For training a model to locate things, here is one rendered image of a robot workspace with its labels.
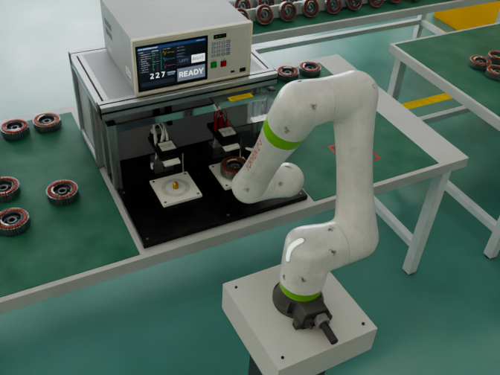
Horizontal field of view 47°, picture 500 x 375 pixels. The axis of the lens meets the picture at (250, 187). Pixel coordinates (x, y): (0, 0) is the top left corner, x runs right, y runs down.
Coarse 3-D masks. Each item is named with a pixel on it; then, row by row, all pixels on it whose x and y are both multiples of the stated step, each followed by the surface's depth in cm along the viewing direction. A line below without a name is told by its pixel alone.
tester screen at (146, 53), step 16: (144, 48) 189; (160, 48) 192; (176, 48) 194; (192, 48) 197; (144, 64) 192; (160, 64) 195; (176, 64) 198; (192, 64) 201; (144, 80) 196; (176, 80) 202
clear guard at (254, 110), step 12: (216, 96) 211; (228, 96) 212; (264, 96) 213; (276, 96) 214; (228, 108) 205; (240, 108) 206; (252, 108) 206; (264, 108) 207; (228, 120) 200; (240, 120) 200; (252, 120) 200; (264, 120) 201; (240, 132) 197; (252, 132) 198; (240, 144) 196; (252, 144) 198
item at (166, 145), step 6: (150, 138) 217; (168, 138) 218; (156, 144) 211; (162, 144) 211; (168, 144) 211; (174, 144) 211; (156, 150) 212; (162, 150) 208; (168, 150) 208; (174, 150) 209; (156, 156) 220; (162, 156) 208; (168, 156) 210; (174, 156) 211; (162, 162) 210; (168, 162) 209; (174, 162) 210; (180, 162) 211
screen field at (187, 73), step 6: (192, 66) 201; (198, 66) 202; (204, 66) 204; (180, 72) 201; (186, 72) 202; (192, 72) 203; (198, 72) 204; (204, 72) 205; (180, 78) 202; (186, 78) 203; (192, 78) 204
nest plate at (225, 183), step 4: (212, 164) 226; (216, 164) 226; (212, 168) 224; (216, 168) 224; (212, 172) 224; (216, 172) 223; (216, 176) 221; (220, 176) 221; (220, 180) 219; (224, 180) 219; (228, 180) 219; (232, 180) 219; (224, 184) 217; (228, 184) 217; (224, 188) 216; (228, 188) 217
